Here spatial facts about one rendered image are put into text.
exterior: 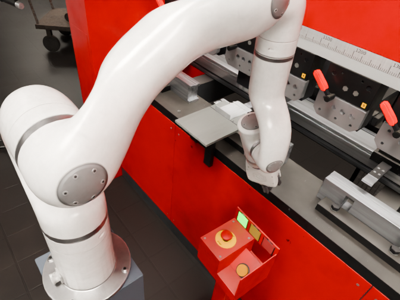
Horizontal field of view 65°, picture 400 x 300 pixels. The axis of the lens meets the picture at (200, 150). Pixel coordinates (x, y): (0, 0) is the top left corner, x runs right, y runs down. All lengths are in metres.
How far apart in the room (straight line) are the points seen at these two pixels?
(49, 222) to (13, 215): 1.74
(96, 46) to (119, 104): 1.35
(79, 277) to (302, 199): 0.78
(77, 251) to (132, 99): 0.31
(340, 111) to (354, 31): 0.22
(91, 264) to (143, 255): 1.29
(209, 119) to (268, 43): 0.57
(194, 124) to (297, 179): 0.44
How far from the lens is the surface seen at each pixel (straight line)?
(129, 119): 0.47
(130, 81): 0.47
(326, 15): 0.98
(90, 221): 0.59
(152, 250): 1.98
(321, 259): 1.18
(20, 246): 2.16
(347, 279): 1.17
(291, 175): 1.25
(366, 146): 1.35
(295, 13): 0.68
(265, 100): 0.76
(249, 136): 0.83
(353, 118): 1.01
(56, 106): 0.51
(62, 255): 0.66
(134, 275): 0.78
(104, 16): 1.78
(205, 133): 1.14
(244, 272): 1.12
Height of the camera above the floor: 1.69
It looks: 40 degrees down
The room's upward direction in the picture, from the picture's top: 7 degrees clockwise
